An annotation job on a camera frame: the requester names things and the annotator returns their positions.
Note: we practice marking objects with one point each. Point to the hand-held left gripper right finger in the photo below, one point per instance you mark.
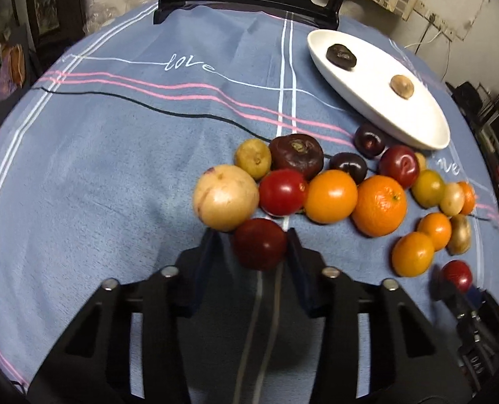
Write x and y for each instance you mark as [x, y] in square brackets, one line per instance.
[300, 277]

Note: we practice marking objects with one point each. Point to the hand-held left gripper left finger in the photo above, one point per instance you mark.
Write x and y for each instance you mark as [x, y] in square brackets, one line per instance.
[205, 269]

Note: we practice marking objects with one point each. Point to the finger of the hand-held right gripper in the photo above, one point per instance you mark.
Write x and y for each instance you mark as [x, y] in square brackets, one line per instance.
[443, 288]

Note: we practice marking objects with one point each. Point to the small red fruit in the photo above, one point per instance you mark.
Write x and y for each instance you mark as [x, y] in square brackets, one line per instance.
[458, 275]

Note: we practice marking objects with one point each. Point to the small orange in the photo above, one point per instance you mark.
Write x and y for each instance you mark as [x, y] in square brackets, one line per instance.
[413, 254]
[434, 230]

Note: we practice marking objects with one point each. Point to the dark red plum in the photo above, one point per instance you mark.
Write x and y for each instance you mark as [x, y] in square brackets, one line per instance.
[259, 244]

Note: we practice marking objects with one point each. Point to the yellow-brown oval fruit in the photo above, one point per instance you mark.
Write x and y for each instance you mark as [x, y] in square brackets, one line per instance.
[460, 233]

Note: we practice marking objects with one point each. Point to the large pale yellow fruit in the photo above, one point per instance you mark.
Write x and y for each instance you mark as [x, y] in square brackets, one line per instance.
[225, 197]

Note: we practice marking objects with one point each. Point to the large orange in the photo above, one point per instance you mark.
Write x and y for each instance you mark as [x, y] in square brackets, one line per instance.
[331, 197]

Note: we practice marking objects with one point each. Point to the red tomato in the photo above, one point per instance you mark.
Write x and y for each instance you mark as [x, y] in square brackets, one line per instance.
[283, 191]

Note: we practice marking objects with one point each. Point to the small pale yellow fruit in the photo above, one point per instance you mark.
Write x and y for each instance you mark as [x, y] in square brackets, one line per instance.
[451, 198]

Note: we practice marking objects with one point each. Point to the tiny orange fruit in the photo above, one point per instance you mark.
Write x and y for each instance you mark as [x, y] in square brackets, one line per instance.
[469, 197]

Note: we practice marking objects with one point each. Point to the large orange mandarin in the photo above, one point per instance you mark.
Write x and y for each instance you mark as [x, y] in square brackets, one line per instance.
[379, 205]

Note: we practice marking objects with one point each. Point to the white oval plate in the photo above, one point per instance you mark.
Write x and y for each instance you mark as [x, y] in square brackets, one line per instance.
[371, 101]

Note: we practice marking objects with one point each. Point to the green-yellow round fruit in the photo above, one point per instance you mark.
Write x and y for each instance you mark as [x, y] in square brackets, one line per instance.
[427, 188]

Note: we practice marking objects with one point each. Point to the dark purple plum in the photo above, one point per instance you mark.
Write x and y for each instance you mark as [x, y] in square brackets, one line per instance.
[369, 139]
[348, 167]

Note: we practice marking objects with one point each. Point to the dark maroon mangosteen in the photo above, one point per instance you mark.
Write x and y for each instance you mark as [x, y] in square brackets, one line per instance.
[296, 155]

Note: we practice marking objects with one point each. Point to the blue striped tablecloth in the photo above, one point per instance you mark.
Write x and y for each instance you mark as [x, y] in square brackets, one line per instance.
[127, 143]

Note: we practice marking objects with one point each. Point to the black cabinet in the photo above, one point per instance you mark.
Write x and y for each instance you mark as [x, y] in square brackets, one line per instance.
[498, 126]

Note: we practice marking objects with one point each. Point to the tan round fruit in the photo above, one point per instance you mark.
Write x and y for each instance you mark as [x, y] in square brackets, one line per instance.
[402, 87]

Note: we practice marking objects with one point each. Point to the dark brown fruit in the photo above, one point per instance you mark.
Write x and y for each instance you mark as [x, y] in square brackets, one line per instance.
[341, 57]

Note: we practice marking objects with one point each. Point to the colourful cloth bundle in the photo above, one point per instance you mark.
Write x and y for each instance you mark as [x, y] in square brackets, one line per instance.
[11, 65]

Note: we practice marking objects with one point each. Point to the dark framed picture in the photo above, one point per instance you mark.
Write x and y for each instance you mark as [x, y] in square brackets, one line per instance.
[49, 4]

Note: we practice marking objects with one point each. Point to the white wall socket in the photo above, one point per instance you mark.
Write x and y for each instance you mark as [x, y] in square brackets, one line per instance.
[432, 17]

